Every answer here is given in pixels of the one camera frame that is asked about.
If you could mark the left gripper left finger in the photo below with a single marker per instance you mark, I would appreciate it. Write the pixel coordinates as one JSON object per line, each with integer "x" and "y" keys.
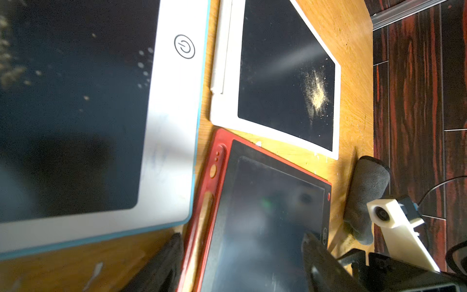
{"x": 162, "y": 272}

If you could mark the red drawing tablet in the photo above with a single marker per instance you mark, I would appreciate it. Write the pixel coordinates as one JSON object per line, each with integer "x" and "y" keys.
{"x": 253, "y": 210}

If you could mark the blue-edged white drawing tablet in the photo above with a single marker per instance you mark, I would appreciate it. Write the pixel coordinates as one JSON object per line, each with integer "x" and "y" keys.
{"x": 100, "y": 110}

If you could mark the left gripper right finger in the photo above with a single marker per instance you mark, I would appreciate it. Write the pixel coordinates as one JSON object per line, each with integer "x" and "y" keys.
{"x": 323, "y": 272}

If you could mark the grey microfibre cloth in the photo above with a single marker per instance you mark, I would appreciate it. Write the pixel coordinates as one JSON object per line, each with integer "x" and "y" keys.
{"x": 369, "y": 181}

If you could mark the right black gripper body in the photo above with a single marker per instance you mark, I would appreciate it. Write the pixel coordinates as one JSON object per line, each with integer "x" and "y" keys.
{"x": 380, "y": 273}

